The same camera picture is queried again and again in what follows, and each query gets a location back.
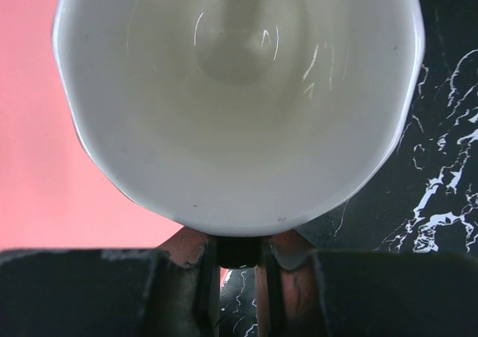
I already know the grey faceted mug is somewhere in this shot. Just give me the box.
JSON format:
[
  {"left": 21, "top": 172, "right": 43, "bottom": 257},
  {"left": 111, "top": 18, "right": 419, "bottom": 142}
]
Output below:
[{"left": 52, "top": 0, "right": 425, "bottom": 237}]

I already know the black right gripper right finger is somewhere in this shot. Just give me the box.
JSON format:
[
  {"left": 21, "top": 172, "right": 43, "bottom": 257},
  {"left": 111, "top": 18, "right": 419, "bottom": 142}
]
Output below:
[{"left": 256, "top": 231, "right": 477, "bottom": 336}]

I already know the pink plastic tray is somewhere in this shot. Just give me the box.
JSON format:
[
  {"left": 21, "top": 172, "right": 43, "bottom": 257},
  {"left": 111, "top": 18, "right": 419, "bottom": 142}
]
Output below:
[{"left": 1, "top": 0, "right": 179, "bottom": 249}]

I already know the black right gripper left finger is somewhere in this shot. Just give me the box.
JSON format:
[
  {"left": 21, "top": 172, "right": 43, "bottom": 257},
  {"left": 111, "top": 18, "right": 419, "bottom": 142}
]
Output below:
[{"left": 1, "top": 228, "right": 219, "bottom": 336}]

